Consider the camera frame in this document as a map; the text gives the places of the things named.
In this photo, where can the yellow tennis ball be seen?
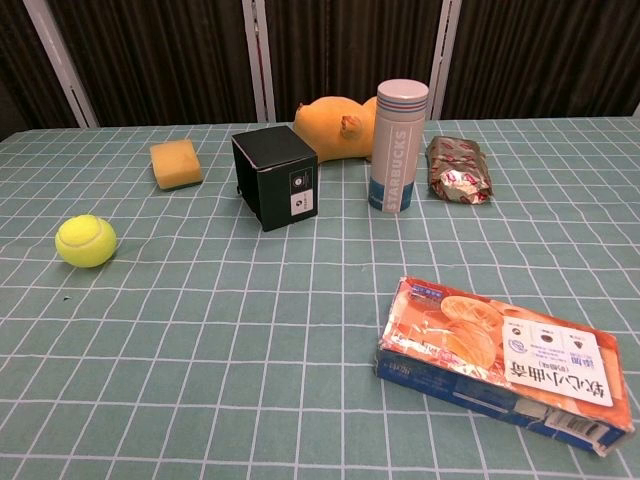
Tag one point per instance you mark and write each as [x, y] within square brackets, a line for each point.
[85, 240]

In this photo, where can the black cardboard box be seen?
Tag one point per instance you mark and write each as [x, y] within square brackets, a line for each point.
[280, 185]

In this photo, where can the orange biscuit box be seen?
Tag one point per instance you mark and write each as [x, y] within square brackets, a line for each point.
[500, 355]

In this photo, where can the green checked tablecloth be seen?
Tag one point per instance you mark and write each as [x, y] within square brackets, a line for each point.
[250, 325]

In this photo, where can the orange plush toy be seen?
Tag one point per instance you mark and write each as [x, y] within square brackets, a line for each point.
[327, 130]

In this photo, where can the white Starbucks tumbler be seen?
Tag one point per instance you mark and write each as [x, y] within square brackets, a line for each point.
[397, 150]

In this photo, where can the gold foil snack packet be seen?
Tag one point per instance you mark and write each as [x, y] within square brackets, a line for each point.
[457, 170]

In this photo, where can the yellow sponge with green base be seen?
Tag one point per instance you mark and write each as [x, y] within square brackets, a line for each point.
[176, 163]

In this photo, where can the dark brown curtain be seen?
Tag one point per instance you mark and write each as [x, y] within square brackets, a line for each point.
[160, 55]

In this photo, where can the white frame post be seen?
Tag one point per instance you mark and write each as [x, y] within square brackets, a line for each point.
[259, 60]
[444, 55]
[60, 60]

